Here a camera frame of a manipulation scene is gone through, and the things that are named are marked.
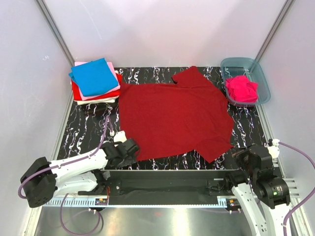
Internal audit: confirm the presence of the red folded t shirt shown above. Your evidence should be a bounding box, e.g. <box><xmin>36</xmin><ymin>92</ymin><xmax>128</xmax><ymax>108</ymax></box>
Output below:
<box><xmin>71</xmin><ymin>73</ymin><xmax>123</xmax><ymax>101</ymax></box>

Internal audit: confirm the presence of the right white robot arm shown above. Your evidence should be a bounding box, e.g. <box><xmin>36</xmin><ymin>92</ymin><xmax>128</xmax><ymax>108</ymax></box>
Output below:
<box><xmin>223</xmin><ymin>139</ymin><xmax>291</xmax><ymax>236</ymax></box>

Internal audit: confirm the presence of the dark red t shirt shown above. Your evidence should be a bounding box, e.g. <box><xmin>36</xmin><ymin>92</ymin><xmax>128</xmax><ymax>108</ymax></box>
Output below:
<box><xmin>119</xmin><ymin>66</ymin><xmax>234</xmax><ymax>162</ymax></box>

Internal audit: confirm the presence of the white folded t shirt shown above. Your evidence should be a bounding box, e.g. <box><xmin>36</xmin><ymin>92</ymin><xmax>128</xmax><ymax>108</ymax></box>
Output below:
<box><xmin>75</xmin><ymin>96</ymin><xmax>118</xmax><ymax>105</ymax></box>

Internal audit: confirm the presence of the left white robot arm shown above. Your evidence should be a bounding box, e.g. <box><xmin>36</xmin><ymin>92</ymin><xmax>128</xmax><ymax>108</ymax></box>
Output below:
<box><xmin>18</xmin><ymin>131</ymin><xmax>140</xmax><ymax>208</ymax></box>

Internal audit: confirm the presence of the magenta crumpled t shirt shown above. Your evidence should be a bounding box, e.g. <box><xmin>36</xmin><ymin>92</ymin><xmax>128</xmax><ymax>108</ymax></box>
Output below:
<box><xmin>225</xmin><ymin>75</ymin><xmax>258</xmax><ymax>103</ymax></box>

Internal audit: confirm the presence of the blue folded t shirt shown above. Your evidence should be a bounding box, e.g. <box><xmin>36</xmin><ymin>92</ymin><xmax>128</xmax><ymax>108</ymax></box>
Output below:
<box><xmin>69</xmin><ymin>58</ymin><xmax>118</xmax><ymax>96</ymax></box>

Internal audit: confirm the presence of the pink folded t shirt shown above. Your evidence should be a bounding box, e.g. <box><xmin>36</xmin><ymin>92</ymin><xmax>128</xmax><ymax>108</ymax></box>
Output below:
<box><xmin>71</xmin><ymin>61</ymin><xmax>121</xmax><ymax>101</ymax></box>

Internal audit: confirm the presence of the teal plastic bin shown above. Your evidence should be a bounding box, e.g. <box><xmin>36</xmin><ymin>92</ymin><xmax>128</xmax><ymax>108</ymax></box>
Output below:
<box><xmin>220</xmin><ymin>58</ymin><xmax>271</xmax><ymax>107</ymax></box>

